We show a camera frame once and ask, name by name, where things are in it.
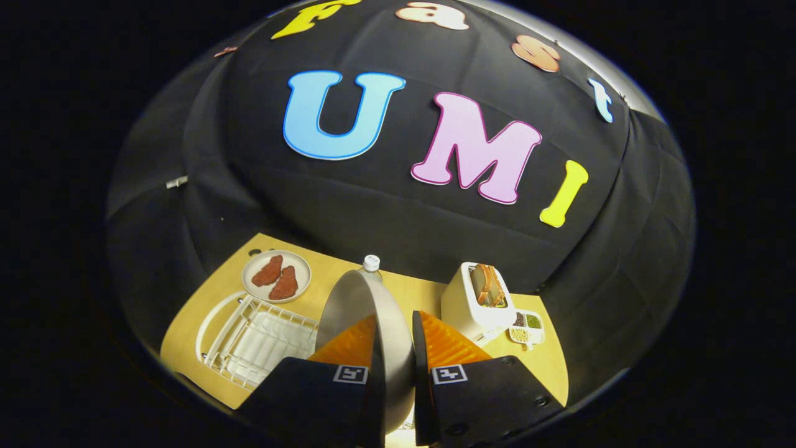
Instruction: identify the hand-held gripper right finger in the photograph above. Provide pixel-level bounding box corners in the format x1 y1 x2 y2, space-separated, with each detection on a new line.
411 310 564 448

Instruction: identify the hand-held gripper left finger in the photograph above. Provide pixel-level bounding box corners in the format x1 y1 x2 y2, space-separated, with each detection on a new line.
236 313 387 448

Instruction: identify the large beige plate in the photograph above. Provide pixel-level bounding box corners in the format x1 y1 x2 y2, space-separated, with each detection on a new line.
315 269 417 435

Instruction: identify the white wire dish rack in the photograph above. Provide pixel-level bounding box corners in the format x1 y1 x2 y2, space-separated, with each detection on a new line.
196 291 322 392

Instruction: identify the white divided dish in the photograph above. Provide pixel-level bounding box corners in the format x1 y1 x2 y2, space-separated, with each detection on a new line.
508 309 546 348

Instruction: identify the small beige plate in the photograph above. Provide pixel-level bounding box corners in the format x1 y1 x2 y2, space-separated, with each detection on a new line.
241 250 312 305

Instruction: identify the white toaster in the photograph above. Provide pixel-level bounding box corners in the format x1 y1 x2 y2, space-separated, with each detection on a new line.
440 262 517 344

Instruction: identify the toast bread slice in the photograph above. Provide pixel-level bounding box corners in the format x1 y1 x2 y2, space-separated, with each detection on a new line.
486 265 508 308
470 264 492 307

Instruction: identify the red meat piece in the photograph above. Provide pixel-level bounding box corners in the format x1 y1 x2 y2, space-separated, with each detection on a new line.
269 266 299 301
252 254 284 287

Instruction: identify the black backdrop cloth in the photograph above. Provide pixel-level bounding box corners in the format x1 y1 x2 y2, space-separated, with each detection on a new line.
106 0 696 405

